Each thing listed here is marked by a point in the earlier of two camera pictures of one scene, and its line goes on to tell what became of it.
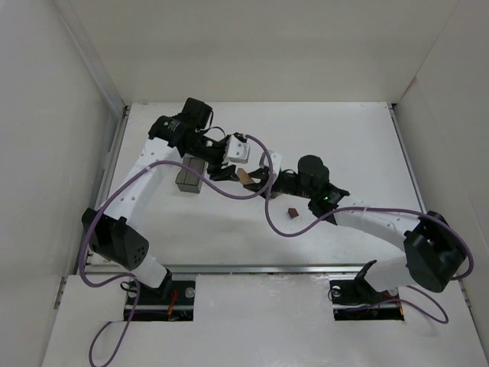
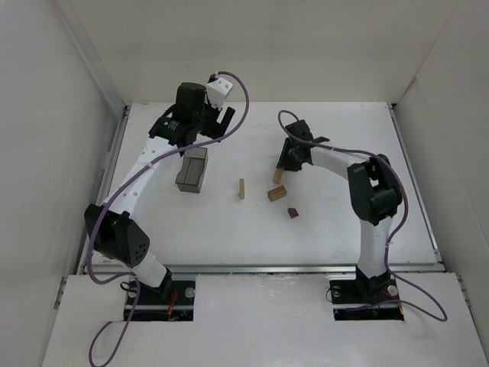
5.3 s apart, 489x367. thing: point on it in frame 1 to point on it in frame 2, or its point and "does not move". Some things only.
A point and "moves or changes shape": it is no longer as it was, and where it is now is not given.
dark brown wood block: x=293 y=212 does not move
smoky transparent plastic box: x=187 y=180 does not move
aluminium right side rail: x=408 y=164 does not move
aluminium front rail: x=255 y=268 does not move
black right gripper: x=273 y=182 to x=289 y=156
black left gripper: x=218 y=161 to x=215 y=122
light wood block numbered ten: x=244 y=177 moves or changes shape
